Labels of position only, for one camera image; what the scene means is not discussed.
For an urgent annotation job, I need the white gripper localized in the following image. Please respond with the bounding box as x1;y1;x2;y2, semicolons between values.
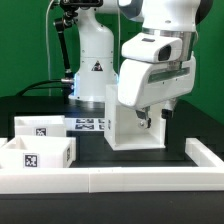
118;56;196;129

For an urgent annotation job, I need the white drawer cabinet box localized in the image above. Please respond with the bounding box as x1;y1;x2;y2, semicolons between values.
104;85;166;150

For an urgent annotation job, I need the white front drawer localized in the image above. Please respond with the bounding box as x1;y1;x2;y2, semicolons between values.
0;135;76;169

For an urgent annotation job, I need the white drawer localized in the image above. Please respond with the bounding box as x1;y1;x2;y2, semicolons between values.
0;135;76;169
14;115;66;137

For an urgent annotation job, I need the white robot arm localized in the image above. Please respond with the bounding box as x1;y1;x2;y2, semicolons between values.
74;0;214;128

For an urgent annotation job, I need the white rear drawer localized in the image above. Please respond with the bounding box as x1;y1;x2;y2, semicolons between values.
14;115;66;137

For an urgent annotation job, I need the white marker plate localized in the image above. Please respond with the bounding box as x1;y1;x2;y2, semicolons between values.
65;118;105;131

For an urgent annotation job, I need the white workspace border wall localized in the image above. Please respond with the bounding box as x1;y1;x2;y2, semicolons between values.
0;138;224;194

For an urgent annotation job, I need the black cable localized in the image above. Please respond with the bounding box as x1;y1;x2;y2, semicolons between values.
15;79;75;97

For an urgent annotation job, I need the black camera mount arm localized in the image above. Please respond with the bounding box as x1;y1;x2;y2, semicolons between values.
53;0;103;84

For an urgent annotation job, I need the white cable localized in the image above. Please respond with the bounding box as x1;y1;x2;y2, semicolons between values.
45;0;56;81

